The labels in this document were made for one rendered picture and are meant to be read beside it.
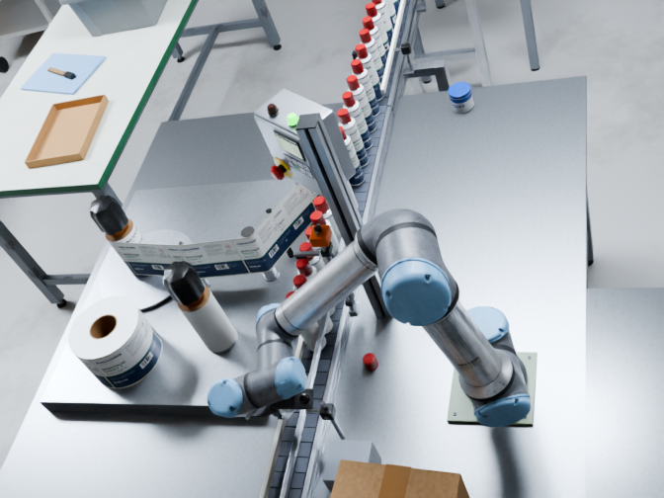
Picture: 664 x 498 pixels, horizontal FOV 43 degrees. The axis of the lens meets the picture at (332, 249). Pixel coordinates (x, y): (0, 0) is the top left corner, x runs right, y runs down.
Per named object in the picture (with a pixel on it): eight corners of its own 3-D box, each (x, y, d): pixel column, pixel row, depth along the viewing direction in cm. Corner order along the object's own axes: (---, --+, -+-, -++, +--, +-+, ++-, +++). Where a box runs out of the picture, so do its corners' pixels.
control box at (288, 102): (308, 148, 202) (283, 86, 188) (357, 173, 191) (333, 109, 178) (279, 175, 199) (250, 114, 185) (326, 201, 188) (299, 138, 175)
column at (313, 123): (378, 304, 224) (299, 114, 176) (395, 303, 222) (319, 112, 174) (376, 318, 221) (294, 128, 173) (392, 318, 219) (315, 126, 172)
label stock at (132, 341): (98, 399, 224) (70, 371, 214) (92, 345, 238) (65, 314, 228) (167, 370, 224) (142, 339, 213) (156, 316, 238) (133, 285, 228)
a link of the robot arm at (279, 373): (290, 334, 170) (242, 352, 173) (291, 378, 163) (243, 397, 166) (307, 354, 176) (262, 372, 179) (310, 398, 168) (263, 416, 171)
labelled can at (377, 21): (391, 59, 284) (376, 8, 269) (376, 62, 286) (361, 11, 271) (393, 50, 287) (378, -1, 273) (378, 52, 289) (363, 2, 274)
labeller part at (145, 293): (122, 234, 266) (120, 231, 265) (208, 228, 255) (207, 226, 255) (85, 313, 247) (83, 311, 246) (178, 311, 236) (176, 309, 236)
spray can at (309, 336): (309, 336, 217) (284, 288, 202) (328, 335, 215) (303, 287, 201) (305, 353, 214) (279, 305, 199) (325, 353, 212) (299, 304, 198)
